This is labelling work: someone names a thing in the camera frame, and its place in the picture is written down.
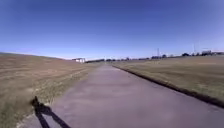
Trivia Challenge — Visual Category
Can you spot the row of trees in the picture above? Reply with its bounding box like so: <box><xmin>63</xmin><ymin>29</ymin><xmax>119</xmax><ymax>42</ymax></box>
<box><xmin>85</xmin><ymin>51</ymin><xmax>224</xmax><ymax>64</ymax></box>

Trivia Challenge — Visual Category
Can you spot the white building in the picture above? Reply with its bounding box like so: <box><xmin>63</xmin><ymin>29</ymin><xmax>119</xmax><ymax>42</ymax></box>
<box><xmin>71</xmin><ymin>57</ymin><xmax>87</xmax><ymax>64</ymax></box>

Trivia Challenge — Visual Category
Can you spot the grey asphalt path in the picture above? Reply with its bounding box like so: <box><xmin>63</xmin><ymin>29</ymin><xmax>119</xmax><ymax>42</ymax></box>
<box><xmin>16</xmin><ymin>63</ymin><xmax>224</xmax><ymax>128</ymax></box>

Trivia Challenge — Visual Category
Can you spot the dry grass field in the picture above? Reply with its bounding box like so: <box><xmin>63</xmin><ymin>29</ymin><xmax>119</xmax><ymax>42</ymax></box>
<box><xmin>109</xmin><ymin>54</ymin><xmax>224</xmax><ymax>109</ymax></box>

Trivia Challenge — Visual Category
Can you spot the dry grass slope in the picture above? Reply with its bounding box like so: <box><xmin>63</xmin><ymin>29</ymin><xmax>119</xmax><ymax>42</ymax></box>
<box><xmin>0</xmin><ymin>52</ymin><xmax>104</xmax><ymax>128</ymax></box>

